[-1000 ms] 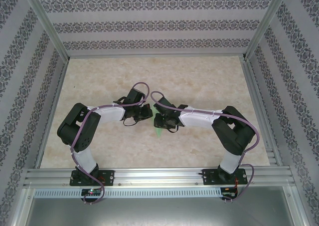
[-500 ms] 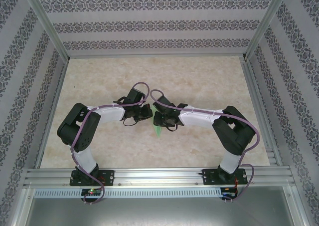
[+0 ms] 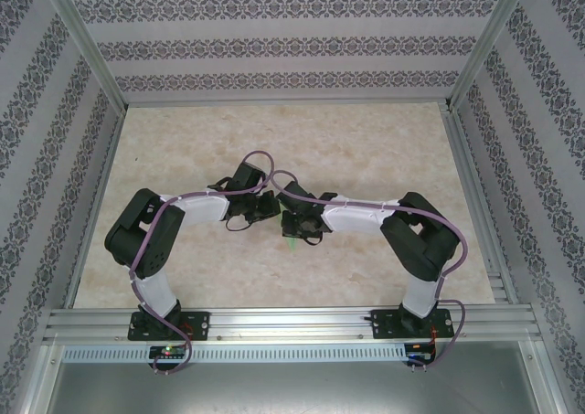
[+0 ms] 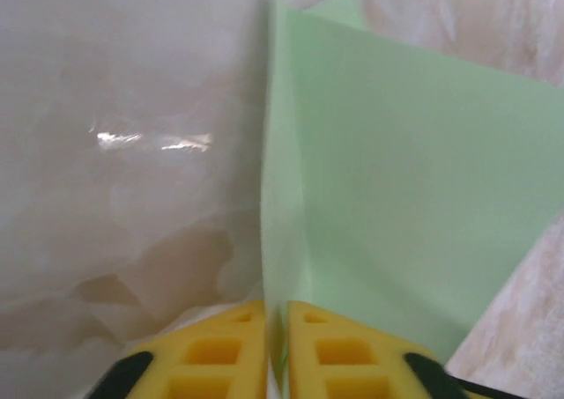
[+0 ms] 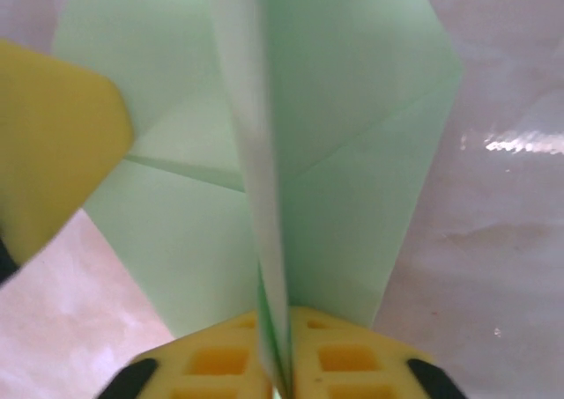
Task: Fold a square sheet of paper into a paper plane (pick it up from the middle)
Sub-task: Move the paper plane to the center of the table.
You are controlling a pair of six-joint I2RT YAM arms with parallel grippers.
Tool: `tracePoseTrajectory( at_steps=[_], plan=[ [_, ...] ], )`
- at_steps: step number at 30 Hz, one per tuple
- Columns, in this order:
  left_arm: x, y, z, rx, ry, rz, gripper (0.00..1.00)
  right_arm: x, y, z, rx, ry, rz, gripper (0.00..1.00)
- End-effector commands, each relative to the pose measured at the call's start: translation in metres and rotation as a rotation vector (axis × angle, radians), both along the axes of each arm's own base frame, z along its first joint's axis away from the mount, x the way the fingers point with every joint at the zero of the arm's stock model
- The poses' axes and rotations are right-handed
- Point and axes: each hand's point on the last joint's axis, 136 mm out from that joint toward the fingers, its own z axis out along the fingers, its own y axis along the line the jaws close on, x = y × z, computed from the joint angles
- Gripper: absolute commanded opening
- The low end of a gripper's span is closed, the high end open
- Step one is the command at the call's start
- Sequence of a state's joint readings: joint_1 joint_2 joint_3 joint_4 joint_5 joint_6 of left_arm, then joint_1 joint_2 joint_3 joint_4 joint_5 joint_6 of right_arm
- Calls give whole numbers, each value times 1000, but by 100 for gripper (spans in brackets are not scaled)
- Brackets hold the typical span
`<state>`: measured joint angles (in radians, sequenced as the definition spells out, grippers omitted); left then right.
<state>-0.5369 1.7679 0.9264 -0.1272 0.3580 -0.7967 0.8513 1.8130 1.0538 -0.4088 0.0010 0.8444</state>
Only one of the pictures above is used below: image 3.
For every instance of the light green cloth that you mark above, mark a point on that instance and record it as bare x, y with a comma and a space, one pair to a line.
292, 245

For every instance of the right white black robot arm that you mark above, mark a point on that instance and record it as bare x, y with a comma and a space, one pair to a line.
422, 290

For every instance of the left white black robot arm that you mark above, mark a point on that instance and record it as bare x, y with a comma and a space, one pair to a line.
153, 290

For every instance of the grey metal panel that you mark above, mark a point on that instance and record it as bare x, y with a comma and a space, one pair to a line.
292, 389

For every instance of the aluminium mounting rail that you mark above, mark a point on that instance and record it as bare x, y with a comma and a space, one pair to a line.
292, 325

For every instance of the aluminium frame crossbar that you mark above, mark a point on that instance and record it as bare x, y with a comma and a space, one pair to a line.
283, 102

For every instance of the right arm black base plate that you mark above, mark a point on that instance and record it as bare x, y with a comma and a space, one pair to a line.
386, 325

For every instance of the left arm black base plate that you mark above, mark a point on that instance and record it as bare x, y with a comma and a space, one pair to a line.
198, 325

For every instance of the aluminium side rail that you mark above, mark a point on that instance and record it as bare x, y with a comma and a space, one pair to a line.
93, 213
480, 213

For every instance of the aluminium frame post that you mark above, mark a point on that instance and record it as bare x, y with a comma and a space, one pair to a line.
491, 44
82, 44

